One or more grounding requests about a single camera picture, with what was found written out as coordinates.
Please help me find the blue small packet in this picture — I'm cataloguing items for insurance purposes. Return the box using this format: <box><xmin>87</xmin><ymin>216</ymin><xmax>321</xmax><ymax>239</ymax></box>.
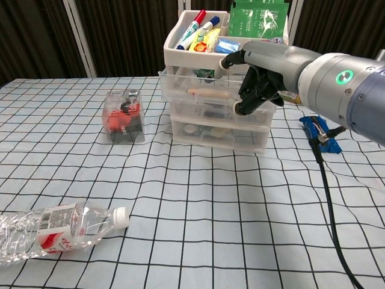
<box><xmin>215</xmin><ymin>39</ymin><xmax>241</xmax><ymax>54</ymax></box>

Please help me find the blue snack packet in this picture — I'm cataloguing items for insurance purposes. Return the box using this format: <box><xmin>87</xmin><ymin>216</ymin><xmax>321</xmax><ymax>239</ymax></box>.
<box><xmin>299</xmin><ymin>116</ymin><xmax>343</xmax><ymax>154</ymax></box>

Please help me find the green toy tank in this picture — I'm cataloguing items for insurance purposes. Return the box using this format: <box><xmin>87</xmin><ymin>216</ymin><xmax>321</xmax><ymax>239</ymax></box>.
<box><xmin>192</xmin><ymin>68</ymin><xmax>217</xmax><ymax>82</ymax></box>

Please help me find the yellow label tea bottle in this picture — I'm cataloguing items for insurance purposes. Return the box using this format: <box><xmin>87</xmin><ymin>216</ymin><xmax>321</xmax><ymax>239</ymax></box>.
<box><xmin>278</xmin><ymin>90</ymin><xmax>303</xmax><ymax>105</ymax></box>

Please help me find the wooden pen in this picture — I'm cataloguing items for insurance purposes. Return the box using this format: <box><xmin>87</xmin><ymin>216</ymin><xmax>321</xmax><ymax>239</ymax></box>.
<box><xmin>186</xmin><ymin>87</ymin><xmax>239</xmax><ymax>100</ymax></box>

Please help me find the clear plastic water bottle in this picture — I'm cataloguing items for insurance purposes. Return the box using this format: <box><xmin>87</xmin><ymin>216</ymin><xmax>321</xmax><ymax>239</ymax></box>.
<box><xmin>0</xmin><ymin>202</ymin><xmax>131</xmax><ymax>266</ymax></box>

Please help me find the clear middle drawer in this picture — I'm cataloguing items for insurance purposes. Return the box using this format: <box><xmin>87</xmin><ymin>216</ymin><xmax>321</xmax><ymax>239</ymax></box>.
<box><xmin>170</xmin><ymin>101</ymin><xmax>276</xmax><ymax>124</ymax></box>

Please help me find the yellow cartoon snack packet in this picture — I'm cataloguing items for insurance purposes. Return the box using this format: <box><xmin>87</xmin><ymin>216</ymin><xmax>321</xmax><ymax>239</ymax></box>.
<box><xmin>188</xmin><ymin>25</ymin><xmax>223</xmax><ymax>54</ymax></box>

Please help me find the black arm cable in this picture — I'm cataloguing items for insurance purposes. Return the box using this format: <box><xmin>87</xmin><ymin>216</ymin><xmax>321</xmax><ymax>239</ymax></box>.
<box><xmin>309</xmin><ymin>126</ymin><xmax>362</xmax><ymax>289</ymax></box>

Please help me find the red packaged item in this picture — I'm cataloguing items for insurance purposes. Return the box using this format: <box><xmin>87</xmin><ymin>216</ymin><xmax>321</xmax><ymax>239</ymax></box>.
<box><xmin>102</xmin><ymin>89</ymin><xmax>146</xmax><ymax>145</ymax></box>

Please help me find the blue checked tablecloth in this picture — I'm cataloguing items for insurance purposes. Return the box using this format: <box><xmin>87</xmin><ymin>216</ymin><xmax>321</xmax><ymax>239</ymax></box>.
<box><xmin>0</xmin><ymin>76</ymin><xmax>385</xmax><ymax>289</ymax></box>

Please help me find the red cap whiteboard marker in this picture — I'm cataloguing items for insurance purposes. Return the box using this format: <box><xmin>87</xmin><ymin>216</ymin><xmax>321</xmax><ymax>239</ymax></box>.
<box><xmin>175</xmin><ymin>10</ymin><xmax>208</xmax><ymax>51</ymax></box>

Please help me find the clear bottom drawer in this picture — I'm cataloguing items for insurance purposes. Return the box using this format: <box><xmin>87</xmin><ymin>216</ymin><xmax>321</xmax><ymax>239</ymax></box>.
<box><xmin>171</xmin><ymin>119</ymin><xmax>268</xmax><ymax>151</ymax></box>

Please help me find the blue cap whiteboard marker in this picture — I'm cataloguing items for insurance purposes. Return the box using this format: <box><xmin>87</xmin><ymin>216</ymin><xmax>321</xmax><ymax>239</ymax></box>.
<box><xmin>188</xmin><ymin>16</ymin><xmax>221</xmax><ymax>49</ymax></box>

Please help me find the white drawer organizer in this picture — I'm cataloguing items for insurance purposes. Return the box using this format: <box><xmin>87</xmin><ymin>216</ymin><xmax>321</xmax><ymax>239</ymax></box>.
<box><xmin>163</xmin><ymin>10</ymin><xmax>290</xmax><ymax>155</ymax></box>

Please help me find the black folding screen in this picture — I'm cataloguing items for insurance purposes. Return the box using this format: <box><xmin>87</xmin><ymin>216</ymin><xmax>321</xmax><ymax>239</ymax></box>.
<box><xmin>0</xmin><ymin>0</ymin><xmax>385</xmax><ymax>87</ymax></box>

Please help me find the green tea packet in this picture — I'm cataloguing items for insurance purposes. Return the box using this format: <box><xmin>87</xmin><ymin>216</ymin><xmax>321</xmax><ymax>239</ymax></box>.
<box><xmin>227</xmin><ymin>0</ymin><xmax>289</xmax><ymax>39</ymax></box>

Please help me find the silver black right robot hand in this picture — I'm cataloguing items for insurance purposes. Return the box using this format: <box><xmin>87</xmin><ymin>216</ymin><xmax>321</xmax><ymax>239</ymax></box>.
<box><xmin>214</xmin><ymin>40</ymin><xmax>320</xmax><ymax>117</ymax></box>

